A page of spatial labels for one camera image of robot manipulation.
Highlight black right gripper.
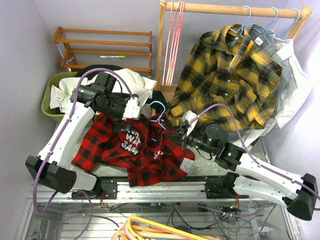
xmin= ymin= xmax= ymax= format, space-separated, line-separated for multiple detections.
xmin=165 ymin=123 xmax=217 ymax=155

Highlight light blue wire hanger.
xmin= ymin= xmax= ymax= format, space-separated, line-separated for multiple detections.
xmin=148 ymin=100 xmax=166 ymax=143

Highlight red black plaid shirt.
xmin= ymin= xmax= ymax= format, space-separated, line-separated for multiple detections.
xmin=71 ymin=113 xmax=195 ymax=187

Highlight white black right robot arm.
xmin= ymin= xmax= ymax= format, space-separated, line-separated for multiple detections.
xmin=178 ymin=110 xmax=319 ymax=221

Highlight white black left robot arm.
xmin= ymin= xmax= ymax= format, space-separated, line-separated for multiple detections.
xmin=25 ymin=68 xmax=152 ymax=199

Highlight white shirt in basket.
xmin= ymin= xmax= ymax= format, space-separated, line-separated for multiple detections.
xmin=49 ymin=68 xmax=157 ymax=117

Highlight yellow plaid shirt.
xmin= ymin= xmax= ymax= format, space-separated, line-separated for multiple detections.
xmin=166 ymin=24 xmax=282 ymax=132

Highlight blue hanger under yellow shirt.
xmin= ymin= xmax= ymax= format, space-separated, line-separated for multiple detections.
xmin=230 ymin=5 xmax=252 ymax=38

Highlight grey shirt on hanger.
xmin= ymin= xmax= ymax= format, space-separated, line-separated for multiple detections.
xmin=249 ymin=24 xmax=296 ymax=117

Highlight white shirt on hanger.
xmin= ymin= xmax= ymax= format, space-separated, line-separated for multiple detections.
xmin=242 ymin=29 xmax=312 ymax=146

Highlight blue hanger under grey shirt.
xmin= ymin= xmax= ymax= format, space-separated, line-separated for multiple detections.
xmin=251 ymin=6 xmax=279 ymax=44

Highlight blue hanger under white shirt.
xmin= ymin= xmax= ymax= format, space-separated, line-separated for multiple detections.
xmin=266 ymin=8 xmax=301 ymax=43

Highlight black garment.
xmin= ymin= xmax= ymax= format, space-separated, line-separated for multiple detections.
xmin=75 ymin=64 xmax=166 ymax=113

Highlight green white marker pen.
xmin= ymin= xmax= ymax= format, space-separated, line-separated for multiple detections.
xmin=99 ymin=55 xmax=126 ymax=59

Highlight wooden shoe rack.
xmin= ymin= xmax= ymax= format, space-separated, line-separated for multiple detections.
xmin=53 ymin=26 xmax=153 ymax=77

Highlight green laundry basket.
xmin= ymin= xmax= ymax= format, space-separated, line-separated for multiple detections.
xmin=40 ymin=72 xmax=77 ymax=124

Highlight orange hangers pile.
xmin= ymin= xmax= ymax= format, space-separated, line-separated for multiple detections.
xmin=111 ymin=216 xmax=220 ymax=240

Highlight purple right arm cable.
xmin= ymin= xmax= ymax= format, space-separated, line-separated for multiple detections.
xmin=192 ymin=103 xmax=320 ymax=218

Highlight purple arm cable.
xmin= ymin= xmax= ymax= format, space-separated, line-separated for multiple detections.
xmin=32 ymin=67 xmax=140 ymax=240
xmin=192 ymin=103 xmax=320 ymax=218

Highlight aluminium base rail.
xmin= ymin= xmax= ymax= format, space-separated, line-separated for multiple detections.
xmin=27 ymin=176 xmax=287 ymax=203

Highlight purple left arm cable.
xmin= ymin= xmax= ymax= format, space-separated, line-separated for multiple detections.
xmin=32 ymin=67 xmax=140 ymax=240

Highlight pink wire hangers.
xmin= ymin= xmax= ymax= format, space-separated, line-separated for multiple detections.
xmin=161 ymin=1 xmax=185 ymax=86

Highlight wooden clothes rail frame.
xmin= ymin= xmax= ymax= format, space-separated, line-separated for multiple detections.
xmin=156 ymin=0 xmax=313 ymax=101

